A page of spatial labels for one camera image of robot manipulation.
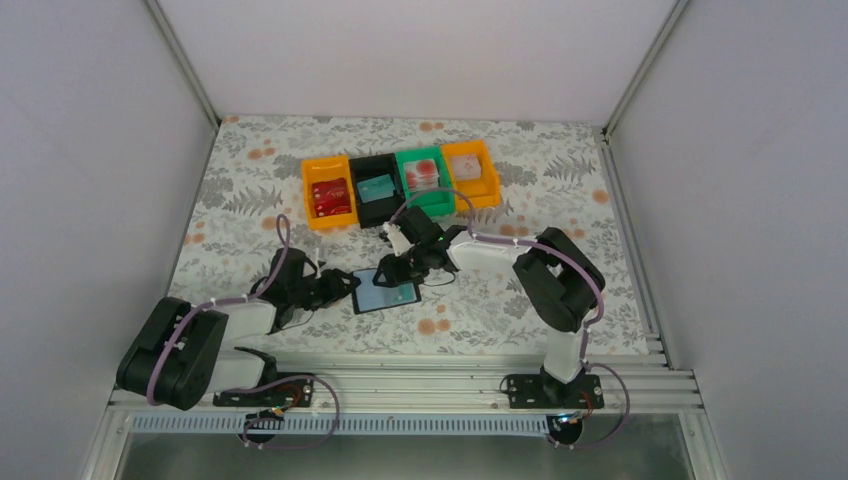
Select black leather card holder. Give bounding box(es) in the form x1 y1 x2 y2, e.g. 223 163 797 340
352 268 421 315

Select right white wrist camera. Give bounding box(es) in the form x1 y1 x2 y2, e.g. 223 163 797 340
382 222 413 257

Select near orange bin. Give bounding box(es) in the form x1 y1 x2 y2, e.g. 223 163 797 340
301 155 358 230

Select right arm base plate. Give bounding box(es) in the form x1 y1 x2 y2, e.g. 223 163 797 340
499 373 605 410

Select white red-circle cards stack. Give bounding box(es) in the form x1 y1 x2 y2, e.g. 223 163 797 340
403 158 440 192

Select teal cards stack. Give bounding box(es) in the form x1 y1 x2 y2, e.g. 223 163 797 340
356 174 395 203

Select floral table mat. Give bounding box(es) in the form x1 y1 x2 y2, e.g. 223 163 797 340
170 115 649 355

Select black bin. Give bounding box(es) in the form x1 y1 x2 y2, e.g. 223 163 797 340
349 153 405 229

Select far orange bin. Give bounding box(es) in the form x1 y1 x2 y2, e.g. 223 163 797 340
441 139 501 209

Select red VIP cards stack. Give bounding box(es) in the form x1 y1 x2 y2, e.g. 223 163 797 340
310 178 352 218

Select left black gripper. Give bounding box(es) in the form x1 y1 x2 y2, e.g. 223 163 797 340
289 268 359 311

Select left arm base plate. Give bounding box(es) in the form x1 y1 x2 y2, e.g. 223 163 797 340
212 374 314 409

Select white cards in orange bin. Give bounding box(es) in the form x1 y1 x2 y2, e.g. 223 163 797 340
449 154 482 182

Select orange bin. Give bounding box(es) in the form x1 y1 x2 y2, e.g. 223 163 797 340
301 155 358 230
441 139 501 209

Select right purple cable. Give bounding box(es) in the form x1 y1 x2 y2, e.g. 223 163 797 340
387 187 632 453

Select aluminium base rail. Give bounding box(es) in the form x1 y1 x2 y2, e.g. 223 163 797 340
107 351 705 415

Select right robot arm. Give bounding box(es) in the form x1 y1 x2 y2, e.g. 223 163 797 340
374 207 605 410

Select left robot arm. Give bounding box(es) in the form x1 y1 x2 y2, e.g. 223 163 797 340
115 247 361 410

